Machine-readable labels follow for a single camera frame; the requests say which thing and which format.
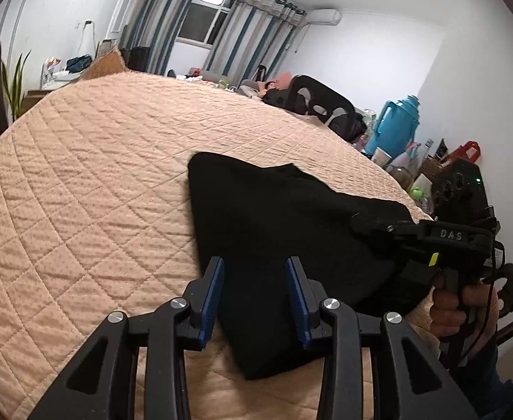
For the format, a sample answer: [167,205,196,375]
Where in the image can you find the black pants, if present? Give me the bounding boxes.
[187,152,432,380]

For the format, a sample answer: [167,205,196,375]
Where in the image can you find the right hand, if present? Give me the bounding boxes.
[429,278,499,341]

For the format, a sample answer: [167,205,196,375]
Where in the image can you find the green toy in bowl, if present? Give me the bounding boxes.
[409,188,423,201]

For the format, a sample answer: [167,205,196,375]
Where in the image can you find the glass jar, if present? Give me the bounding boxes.
[387,165,414,191]

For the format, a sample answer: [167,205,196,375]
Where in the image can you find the white cup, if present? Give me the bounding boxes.
[371,147,392,168]

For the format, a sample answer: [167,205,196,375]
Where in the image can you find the blue thermos jug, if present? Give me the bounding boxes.
[364,95,420,158]

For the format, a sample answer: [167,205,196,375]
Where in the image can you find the dark wooden chair right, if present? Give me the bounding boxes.
[286,75,367,143]

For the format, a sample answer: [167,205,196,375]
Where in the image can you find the beige quilted bed cover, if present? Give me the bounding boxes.
[0,47,442,420]

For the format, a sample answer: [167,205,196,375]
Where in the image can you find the person lying in background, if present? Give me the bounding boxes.
[258,80,290,108]

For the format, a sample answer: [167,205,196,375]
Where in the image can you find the white air conditioner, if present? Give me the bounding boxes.
[306,9,343,27]

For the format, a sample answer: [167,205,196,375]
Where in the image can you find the striped curtain right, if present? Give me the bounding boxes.
[204,0,307,84]

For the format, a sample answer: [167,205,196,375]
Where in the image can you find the striped curtain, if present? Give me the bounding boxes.
[204,0,307,84]
[121,0,192,75]

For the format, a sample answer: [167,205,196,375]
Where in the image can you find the window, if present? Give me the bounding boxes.
[178,0,235,47]

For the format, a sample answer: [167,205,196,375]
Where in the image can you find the green snake plant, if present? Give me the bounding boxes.
[1,52,31,120]

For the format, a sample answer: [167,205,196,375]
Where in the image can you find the striped curtain left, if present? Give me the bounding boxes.
[121,0,192,75]

